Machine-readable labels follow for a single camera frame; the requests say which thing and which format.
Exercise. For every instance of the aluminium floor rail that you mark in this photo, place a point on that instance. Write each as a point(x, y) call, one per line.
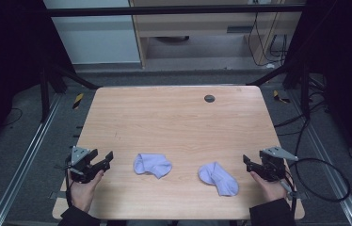
point(23, 163)
point(331, 175)

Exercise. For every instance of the light purple sock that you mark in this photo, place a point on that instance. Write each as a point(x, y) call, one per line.
point(152, 164)
point(218, 179)

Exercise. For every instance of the yellow black striped tape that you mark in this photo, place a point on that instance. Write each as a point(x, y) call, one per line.
point(279, 97)
point(77, 101)

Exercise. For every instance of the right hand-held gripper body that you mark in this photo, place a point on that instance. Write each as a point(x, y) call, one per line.
point(273, 164)

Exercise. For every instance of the white cabinet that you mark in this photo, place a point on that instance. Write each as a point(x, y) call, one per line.
point(99, 40)

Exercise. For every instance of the black horizontal frame bar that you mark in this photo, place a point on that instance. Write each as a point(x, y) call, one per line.
point(164, 10)

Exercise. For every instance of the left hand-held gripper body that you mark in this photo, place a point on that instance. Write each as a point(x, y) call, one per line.
point(80, 163)

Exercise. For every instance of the person's left hand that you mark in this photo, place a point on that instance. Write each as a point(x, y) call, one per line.
point(84, 192)

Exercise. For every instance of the black metal stand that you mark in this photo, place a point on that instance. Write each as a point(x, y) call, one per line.
point(304, 91)
point(44, 94)

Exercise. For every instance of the person's right hand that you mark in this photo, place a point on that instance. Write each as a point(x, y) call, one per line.
point(271, 188)

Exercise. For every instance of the light wooden desk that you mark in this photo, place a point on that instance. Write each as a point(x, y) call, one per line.
point(196, 26)

